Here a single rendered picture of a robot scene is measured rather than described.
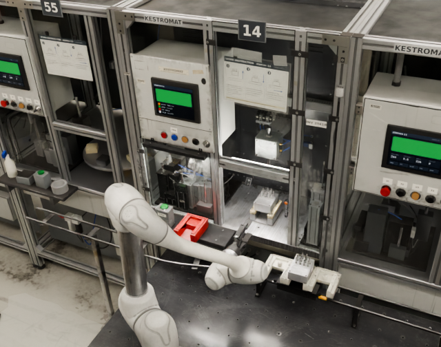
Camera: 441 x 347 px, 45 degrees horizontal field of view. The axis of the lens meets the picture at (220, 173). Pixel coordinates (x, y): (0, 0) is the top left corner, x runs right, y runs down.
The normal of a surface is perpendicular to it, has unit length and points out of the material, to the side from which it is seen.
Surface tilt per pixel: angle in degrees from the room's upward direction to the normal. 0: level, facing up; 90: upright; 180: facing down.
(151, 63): 90
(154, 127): 90
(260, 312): 0
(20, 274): 0
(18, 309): 0
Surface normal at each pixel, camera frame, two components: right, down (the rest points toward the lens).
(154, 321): 0.03, -0.78
